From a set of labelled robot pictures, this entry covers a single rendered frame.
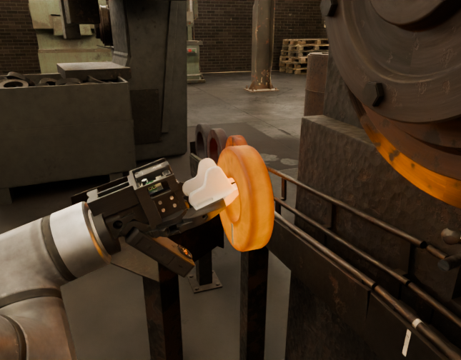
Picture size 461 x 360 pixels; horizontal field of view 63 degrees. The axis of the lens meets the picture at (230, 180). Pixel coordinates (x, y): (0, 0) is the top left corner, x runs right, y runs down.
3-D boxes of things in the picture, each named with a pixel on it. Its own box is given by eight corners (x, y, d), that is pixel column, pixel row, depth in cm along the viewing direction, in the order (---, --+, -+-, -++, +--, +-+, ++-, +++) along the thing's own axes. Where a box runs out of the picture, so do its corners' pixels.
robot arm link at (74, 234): (81, 291, 47) (82, 251, 56) (119, 274, 48) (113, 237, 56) (46, 234, 43) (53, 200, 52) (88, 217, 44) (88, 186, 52)
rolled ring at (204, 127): (204, 124, 135) (214, 123, 136) (193, 121, 152) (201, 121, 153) (208, 174, 139) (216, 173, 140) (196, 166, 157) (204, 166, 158)
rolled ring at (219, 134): (220, 130, 119) (230, 129, 120) (205, 126, 136) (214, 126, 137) (224, 187, 123) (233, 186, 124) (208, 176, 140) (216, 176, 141)
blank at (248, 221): (232, 138, 61) (212, 140, 60) (275, 152, 47) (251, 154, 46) (235, 228, 65) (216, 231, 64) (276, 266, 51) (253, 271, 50)
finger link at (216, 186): (247, 156, 50) (183, 183, 48) (258, 194, 52) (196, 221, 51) (239, 149, 53) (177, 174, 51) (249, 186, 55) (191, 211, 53)
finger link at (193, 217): (226, 202, 50) (164, 229, 48) (230, 212, 50) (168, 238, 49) (216, 189, 54) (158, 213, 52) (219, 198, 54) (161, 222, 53)
